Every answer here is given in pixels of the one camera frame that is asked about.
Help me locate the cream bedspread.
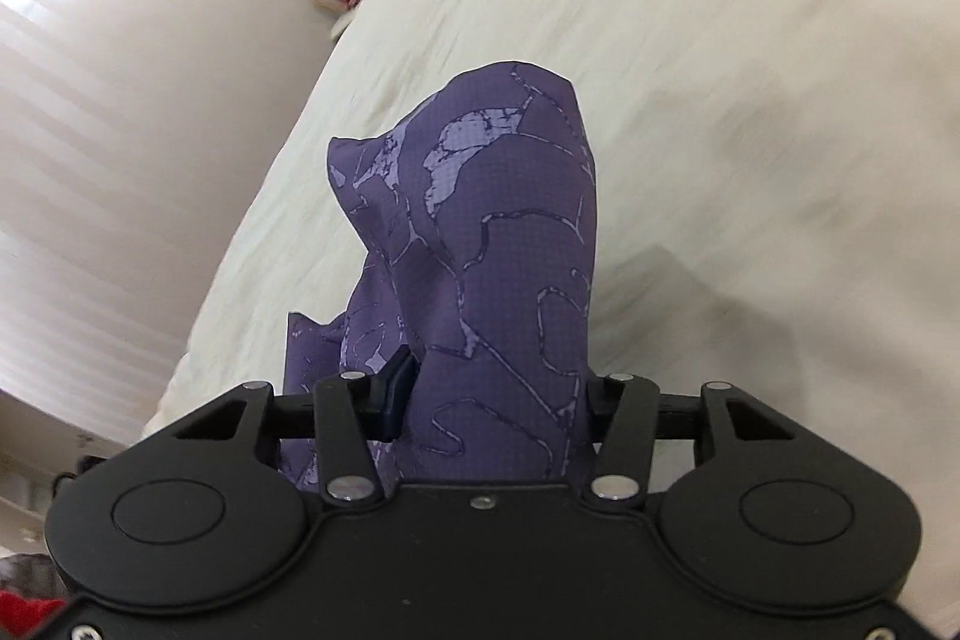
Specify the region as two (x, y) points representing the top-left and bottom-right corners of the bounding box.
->
(153, 0), (958, 633)

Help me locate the purple patterned hooded jacket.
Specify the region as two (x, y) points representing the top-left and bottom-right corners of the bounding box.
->
(285, 62), (597, 484)

